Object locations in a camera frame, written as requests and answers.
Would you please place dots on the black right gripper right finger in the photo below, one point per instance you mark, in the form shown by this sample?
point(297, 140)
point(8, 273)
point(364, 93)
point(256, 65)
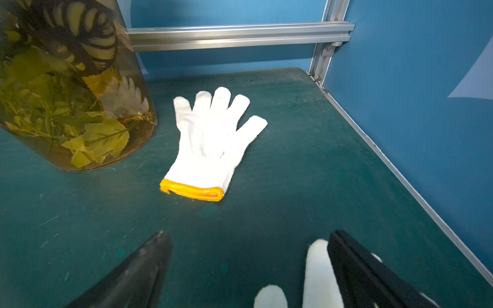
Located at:
point(364, 281)

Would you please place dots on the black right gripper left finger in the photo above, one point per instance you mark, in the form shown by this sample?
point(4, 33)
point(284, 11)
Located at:
point(137, 282)

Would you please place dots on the white glove yellow cuff near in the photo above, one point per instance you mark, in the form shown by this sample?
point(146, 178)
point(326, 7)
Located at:
point(320, 286)

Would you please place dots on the white glove yellow cuff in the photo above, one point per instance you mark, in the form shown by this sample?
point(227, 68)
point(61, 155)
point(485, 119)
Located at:
point(212, 144)
point(320, 286)

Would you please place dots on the white glove yellow cuff far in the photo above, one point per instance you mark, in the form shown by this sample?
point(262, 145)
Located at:
point(212, 144)

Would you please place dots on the glass vase with leafy plant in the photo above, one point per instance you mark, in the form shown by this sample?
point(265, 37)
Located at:
point(71, 86)

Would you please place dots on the aluminium back frame rail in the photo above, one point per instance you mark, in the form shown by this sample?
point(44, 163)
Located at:
point(217, 37)

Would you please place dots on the aluminium right frame post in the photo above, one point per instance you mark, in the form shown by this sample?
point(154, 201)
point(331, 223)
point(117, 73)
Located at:
point(334, 10)

